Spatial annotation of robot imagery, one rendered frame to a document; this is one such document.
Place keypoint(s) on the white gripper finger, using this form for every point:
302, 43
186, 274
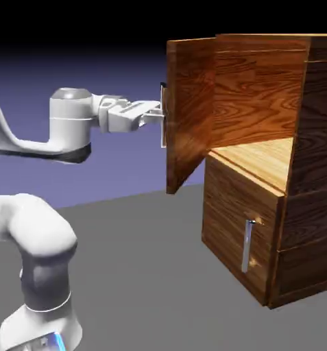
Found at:
156, 110
155, 118

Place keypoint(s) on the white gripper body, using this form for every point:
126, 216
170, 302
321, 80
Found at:
124, 118

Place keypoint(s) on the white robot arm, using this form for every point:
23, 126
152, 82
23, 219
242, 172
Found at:
67, 123

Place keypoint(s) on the open wooden cabinet door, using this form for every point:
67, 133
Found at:
190, 109

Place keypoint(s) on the closed wooden cabinet door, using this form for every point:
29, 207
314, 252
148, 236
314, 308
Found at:
229, 208

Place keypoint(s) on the wooden cabinet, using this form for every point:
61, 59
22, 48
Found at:
316, 164

